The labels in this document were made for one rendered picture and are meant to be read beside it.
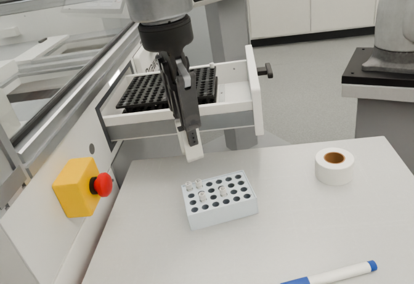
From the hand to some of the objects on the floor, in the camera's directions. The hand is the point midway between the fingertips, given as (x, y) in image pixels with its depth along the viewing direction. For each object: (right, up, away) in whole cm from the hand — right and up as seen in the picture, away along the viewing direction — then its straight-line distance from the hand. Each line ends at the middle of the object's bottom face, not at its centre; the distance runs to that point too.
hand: (189, 138), depth 57 cm
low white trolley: (+24, -83, +32) cm, 92 cm away
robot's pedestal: (+73, -45, +82) cm, 119 cm away
